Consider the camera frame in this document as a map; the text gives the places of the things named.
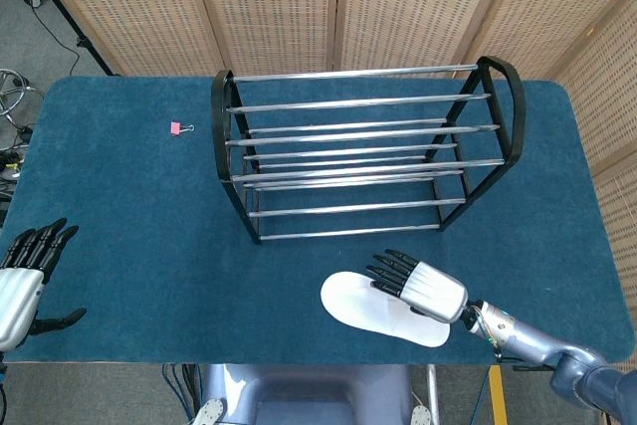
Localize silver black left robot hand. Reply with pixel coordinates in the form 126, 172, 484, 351
0, 218, 88, 352

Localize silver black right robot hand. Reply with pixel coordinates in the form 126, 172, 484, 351
366, 248, 471, 323

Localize black chrome shoe rack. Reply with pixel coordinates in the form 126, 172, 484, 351
210, 55, 525, 246

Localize yellow floor tape strip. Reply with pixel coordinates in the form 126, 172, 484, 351
488, 364, 510, 425

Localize blue carpet table mat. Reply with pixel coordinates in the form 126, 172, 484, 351
1, 76, 637, 366

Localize blue grey robot torso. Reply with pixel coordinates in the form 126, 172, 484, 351
191, 363, 440, 425

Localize chrome chair base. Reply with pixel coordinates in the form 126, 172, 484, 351
0, 68, 47, 123

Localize black stand leg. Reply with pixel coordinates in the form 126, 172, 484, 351
8, 0, 121, 78

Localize coloured wrist wires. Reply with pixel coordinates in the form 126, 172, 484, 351
469, 304, 501, 347

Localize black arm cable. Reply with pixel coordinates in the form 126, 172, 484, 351
496, 353, 556, 373

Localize black cables under torso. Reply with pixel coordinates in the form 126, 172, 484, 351
161, 363, 201, 425

